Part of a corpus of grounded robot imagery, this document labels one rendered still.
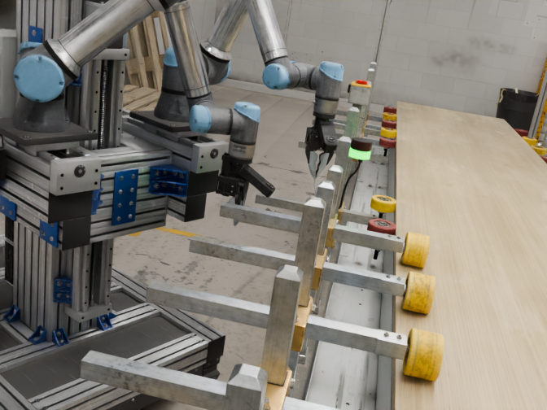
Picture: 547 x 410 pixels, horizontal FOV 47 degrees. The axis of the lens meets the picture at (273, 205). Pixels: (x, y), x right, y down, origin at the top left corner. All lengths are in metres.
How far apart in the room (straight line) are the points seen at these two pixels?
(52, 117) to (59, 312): 0.79
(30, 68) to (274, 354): 1.02
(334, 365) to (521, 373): 0.55
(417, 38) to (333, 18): 1.24
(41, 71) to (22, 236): 0.86
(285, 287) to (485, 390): 0.47
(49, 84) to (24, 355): 1.03
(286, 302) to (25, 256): 1.62
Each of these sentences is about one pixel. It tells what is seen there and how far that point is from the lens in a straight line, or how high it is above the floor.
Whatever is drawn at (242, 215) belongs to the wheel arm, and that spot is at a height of 0.95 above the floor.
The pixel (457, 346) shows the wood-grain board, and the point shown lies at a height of 0.90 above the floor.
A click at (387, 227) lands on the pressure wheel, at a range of 1.81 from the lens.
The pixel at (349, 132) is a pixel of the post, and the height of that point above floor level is 1.10.
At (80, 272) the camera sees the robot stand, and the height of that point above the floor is 0.51.
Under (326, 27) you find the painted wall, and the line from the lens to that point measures 9.54.
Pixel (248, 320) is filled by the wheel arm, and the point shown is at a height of 0.94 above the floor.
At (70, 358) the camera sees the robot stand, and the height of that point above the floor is 0.21.
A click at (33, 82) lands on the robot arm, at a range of 1.67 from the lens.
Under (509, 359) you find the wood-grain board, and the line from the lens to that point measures 1.30.
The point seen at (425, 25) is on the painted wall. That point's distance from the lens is 9.49.
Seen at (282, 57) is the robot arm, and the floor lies 1.31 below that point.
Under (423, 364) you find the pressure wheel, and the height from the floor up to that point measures 0.94.
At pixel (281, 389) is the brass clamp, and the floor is 0.97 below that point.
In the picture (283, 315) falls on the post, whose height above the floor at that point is 1.08.
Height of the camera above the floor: 1.49
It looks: 19 degrees down
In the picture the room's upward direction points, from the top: 9 degrees clockwise
